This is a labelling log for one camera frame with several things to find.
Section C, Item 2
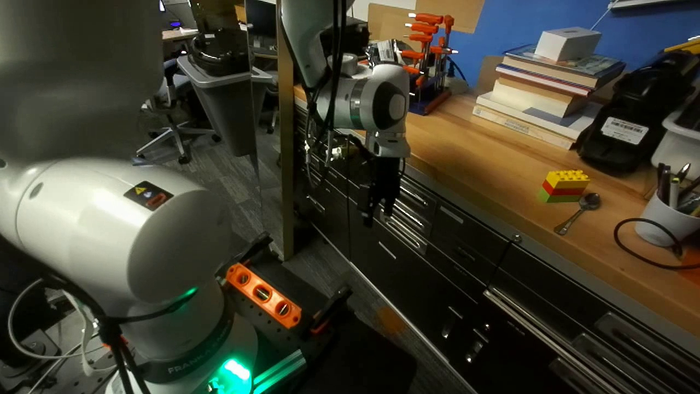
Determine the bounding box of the thin black cable loop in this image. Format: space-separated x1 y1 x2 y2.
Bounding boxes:
609 215 700 273

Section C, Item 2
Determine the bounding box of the yellow handled tool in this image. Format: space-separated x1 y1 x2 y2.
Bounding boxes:
662 38 700 61

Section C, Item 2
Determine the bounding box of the orange T-handle wrench rack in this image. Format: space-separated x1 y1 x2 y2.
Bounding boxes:
402 9 456 119

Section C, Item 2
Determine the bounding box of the black bin bag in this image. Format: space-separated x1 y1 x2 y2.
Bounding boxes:
191 28 246 75

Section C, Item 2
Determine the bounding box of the wooden frame post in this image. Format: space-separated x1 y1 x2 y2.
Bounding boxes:
273 19 299 260

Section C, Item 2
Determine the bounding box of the metal spoon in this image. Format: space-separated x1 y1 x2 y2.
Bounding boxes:
554 190 603 239

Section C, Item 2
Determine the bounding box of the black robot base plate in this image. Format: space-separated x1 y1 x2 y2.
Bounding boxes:
216 232 353 394

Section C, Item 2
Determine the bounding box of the grey trash bin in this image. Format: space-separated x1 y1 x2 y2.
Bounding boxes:
175 53 276 157

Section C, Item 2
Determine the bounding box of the pens and tools bunch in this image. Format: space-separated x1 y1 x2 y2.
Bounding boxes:
652 160 700 215

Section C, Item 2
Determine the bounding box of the open workbench drawer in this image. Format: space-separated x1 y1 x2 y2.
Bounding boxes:
293 138 512 293

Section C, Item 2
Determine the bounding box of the white pen cup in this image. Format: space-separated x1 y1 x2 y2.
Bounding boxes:
632 193 700 249

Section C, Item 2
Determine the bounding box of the orange spirit level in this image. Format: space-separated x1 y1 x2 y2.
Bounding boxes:
220 260 304 330

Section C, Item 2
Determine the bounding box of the background office desk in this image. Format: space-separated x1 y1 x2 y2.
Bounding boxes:
160 26 201 44

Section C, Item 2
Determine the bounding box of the brown cork board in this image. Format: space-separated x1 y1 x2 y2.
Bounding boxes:
367 0 487 46

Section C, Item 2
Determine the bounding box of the silver foil bag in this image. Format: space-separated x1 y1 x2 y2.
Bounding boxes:
366 38 405 73

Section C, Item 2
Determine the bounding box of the white plastic tub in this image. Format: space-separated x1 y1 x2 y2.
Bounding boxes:
649 85 700 181

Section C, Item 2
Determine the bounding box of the tall stack of books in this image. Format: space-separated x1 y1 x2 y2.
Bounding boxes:
471 44 627 151

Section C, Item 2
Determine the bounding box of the white cables bundle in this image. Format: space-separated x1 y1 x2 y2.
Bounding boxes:
0 276 105 394

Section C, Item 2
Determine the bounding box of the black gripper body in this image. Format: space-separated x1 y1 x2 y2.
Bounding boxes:
366 149 407 208

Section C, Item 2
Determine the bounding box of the grey office chair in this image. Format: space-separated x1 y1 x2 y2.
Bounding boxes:
133 57 220 167

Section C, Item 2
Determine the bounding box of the yellow red green lego block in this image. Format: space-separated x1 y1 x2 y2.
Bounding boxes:
539 169 590 205

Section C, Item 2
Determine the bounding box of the closed drawer bank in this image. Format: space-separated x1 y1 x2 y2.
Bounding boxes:
434 239 700 394

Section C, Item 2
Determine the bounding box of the black device with white label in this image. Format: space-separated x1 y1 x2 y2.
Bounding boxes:
569 53 695 177

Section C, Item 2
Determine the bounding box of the small white box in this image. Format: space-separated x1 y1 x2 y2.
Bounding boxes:
534 26 603 64

